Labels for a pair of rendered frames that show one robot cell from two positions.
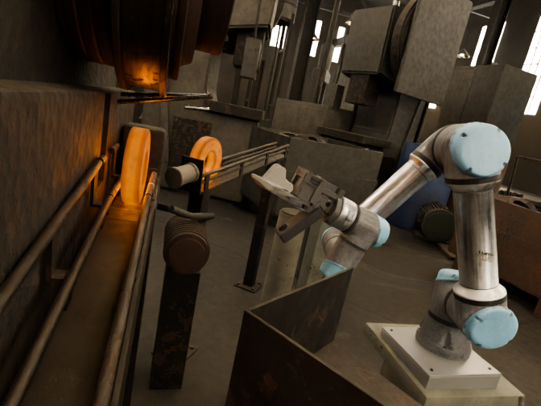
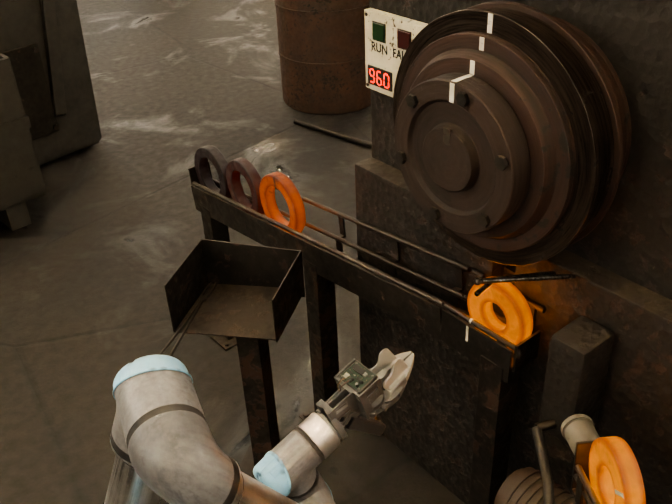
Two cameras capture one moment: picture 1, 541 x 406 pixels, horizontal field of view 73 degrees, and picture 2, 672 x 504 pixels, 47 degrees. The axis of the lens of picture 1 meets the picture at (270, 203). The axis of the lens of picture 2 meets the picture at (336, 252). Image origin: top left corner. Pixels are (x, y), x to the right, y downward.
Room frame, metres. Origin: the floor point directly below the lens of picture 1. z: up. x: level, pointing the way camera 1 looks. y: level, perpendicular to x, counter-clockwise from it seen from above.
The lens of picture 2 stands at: (1.77, -0.47, 1.71)
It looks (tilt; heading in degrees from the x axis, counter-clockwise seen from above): 33 degrees down; 159
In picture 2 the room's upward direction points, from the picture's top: 3 degrees counter-clockwise
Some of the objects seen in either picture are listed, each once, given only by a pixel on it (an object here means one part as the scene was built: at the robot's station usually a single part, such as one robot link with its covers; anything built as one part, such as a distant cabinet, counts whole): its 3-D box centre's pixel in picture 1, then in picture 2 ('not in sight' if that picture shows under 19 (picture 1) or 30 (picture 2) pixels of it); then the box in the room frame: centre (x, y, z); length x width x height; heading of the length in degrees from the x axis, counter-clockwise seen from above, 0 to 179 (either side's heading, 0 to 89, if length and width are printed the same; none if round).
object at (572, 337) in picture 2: (139, 172); (576, 380); (0.91, 0.34, 0.68); 0.11 x 0.08 x 0.24; 107
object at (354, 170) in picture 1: (303, 176); not in sight; (3.40, -0.26, 0.39); 1.03 x 0.83 x 0.77; 122
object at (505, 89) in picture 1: (468, 144); not in sight; (5.30, -2.55, 1.00); 0.80 x 0.63 x 2.00; 22
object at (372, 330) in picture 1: (435, 361); not in sight; (0.98, -0.58, 0.28); 0.32 x 0.32 x 0.04; 16
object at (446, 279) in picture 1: (456, 293); not in sight; (0.98, -0.58, 0.50); 0.13 x 0.12 x 0.14; 0
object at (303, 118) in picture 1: (304, 144); not in sight; (5.14, -0.30, 0.55); 1.10 x 0.53 x 1.10; 37
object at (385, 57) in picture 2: not in sight; (407, 61); (0.33, 0.27, 1.15); 0.26 x 0.02 x 0.18; 17
